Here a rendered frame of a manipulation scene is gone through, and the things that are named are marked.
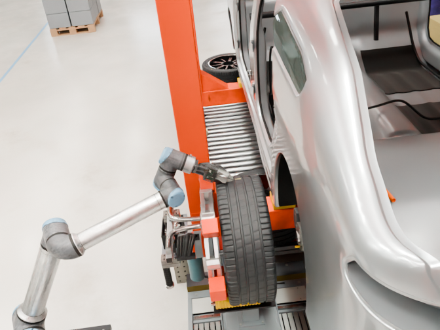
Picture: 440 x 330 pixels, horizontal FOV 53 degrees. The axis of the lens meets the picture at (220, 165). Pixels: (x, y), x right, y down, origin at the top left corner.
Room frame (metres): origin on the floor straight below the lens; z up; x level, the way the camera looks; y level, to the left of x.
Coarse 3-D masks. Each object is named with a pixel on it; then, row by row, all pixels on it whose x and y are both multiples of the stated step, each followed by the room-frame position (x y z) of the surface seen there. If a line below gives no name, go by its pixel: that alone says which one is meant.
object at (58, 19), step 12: (48, 0) 9.15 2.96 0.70; (60, 0) 9.16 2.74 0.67; (72, 0) 9.17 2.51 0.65; (84, 0) 9.18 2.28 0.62; (96, 0) 10.05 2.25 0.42; (48, 12) 9.15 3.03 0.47; (60, 12) 9.16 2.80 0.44; (72, 12) 9.17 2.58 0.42; (84, 12) 9.18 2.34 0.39; (96, 12) 9.79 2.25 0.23; (48, 24) 9.15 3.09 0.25; (60, 24) 9.16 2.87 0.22; (72, 24) 9.16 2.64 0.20; (84, 24) 9.18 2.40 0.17
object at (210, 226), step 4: (204, 220) 1.56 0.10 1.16; (208, 220) 1.56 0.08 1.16; (212, 220) 1.56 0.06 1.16; (216, 220) 1.56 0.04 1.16; (204, 224) 1.55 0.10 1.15; (208, 224) 1.55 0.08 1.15; (212, 224) 1.54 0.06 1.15; (216, 224) 1.54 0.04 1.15; (204, 228) 1.53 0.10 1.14; (208, 228) 1.53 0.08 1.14; (212, 228) 1.53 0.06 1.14; (216, 228) 1.53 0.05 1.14; (204, 232) 1.52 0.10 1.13; (208, 232) 1.51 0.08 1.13; (212, 232) 1.51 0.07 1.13; (216, 232) 1.51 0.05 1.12; (204, 236) 1.54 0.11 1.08; (208, 236) 1.55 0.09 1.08; (212, 236) 1.55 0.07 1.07; (216, 236) 1.56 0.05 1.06
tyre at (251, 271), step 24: (216, 192) 1.78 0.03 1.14; (240, 192) 1.72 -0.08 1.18; (264, 192) 1.71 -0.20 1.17; (240, 216) 1.60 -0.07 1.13; (264, 216) 1.58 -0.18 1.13; (240, 240) 1.50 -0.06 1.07; (264, 240) 1.50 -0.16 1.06; (240, 264) 1.44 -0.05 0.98; (264, 264) 1.45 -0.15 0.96; (240, 288) 1.42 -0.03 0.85; (264, 288) 1.42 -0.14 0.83
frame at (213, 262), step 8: (200, 192) 1.83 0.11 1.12; (208, 192) 1.82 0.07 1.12; (200, 200) 1.77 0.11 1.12; (208, 200) 1.97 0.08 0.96; (208, 216) 1.64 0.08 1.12; (216, 240) 1.55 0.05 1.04; (208, 248) 1.53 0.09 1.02; (216, 248) 1.53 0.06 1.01; (208, 256) 1.51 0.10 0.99; (216, 256) 1.50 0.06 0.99; (208, 264) 1.48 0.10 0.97; (216, 264) 1.48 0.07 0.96; (208, 272) 1.48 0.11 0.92
